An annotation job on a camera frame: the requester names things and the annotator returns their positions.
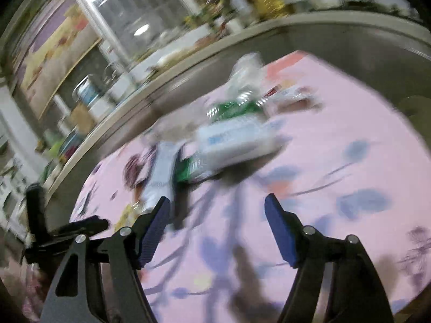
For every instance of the clear crushed plastic bottle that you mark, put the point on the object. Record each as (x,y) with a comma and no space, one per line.
(244,74)

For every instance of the blue and white container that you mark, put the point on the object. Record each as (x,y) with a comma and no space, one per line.
(88,91)

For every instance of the white box with blue print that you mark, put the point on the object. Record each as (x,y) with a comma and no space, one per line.
(235,141)

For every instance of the green snack packet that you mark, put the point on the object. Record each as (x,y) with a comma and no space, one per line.
(192,170)
(232,109)

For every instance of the pink printed tablecloth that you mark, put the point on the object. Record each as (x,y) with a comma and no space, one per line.
(336,148)

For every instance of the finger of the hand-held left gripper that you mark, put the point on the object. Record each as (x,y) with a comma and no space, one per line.
(36,208)
(80,227)

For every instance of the yellow wrapper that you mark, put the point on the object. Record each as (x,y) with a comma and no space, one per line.
(126,217)

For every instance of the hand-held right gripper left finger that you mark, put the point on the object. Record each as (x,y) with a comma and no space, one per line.
(153,235)

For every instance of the colourful wall board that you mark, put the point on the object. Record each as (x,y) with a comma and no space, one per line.
(50,50)

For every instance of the group of condiment bottles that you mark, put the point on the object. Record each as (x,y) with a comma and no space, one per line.
(225,0)

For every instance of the white plastic packet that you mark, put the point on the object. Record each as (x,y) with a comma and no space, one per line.
(160,175)

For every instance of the white and red packet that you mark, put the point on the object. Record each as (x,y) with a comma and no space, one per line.
(289,94)

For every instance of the barred window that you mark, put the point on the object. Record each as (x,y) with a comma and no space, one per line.
(134,6)

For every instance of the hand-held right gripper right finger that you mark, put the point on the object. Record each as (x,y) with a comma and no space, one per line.
(283,232)

